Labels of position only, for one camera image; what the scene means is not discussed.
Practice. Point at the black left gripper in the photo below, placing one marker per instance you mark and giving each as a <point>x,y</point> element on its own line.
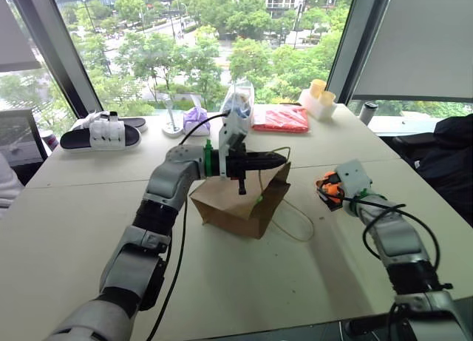
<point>236,165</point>

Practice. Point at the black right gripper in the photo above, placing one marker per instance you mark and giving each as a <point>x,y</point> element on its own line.
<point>335,205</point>

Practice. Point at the orange plush toy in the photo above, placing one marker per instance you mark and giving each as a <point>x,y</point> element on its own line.
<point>329,188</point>

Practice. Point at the brown paper bag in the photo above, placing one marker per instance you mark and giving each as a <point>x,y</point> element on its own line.
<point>240,208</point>

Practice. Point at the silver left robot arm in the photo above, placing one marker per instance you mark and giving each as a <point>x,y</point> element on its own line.
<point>166,178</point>

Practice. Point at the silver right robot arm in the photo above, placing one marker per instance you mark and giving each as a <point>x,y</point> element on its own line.
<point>399,237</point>

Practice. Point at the clear bag with blue items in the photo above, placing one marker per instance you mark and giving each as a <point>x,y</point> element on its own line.
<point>240,104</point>

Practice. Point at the purple plastic bag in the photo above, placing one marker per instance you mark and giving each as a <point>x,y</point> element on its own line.
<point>196,117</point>

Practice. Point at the red flat package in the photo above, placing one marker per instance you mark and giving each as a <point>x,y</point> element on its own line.
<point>281,119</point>

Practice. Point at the white plastic container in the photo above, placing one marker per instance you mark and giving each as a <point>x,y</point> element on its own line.
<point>318,108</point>

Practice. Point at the white tumbler with dark lid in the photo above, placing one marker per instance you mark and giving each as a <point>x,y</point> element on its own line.
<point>369,113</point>

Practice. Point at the pale yellow cup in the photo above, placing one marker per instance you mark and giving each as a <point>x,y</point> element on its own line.
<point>318,86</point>
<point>327,97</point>

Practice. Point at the white stand with round base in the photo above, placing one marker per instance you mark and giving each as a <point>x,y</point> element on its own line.
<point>173,130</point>

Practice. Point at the black chair with dark clothing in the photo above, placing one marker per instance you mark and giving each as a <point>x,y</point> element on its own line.
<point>451,152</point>

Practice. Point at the black and white slipper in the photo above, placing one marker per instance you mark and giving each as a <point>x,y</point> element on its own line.
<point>135,123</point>
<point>107,134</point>

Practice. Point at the grey roller blind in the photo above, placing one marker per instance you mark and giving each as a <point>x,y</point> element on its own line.
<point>417,41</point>
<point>15,30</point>

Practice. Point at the person in white clothing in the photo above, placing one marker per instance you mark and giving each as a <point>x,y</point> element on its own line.
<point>7,185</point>

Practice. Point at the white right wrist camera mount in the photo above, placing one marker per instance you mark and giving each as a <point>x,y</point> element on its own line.
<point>354,176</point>

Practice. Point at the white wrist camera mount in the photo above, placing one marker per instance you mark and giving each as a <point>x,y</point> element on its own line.
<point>354,176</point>
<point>226,141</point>

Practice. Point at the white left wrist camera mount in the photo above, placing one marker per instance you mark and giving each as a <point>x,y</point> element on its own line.
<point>226,141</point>

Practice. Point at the dark window frame post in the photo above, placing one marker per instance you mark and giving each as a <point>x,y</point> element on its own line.
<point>55,49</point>
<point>347,41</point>

